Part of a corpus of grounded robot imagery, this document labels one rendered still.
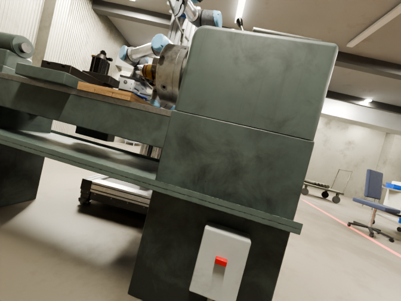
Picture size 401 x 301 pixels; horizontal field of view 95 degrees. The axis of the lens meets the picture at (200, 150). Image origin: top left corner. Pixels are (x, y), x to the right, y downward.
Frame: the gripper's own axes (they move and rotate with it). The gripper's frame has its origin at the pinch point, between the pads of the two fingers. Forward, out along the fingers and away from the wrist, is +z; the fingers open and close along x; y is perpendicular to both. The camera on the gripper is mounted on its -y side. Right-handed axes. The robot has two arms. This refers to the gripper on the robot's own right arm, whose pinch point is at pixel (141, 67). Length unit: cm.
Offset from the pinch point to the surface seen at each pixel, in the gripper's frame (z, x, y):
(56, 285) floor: 27, -108, -1
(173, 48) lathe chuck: 9.5, 9.1, -20.2
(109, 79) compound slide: -6.3, -8.5, 23.3
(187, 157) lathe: 19, -41, -42
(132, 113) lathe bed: 13.3, -26.9, -9.0
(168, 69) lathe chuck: 12.3, -2.7, -21.3
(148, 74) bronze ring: 0.0, -2.8, -4.6
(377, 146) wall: -862, 152, -688
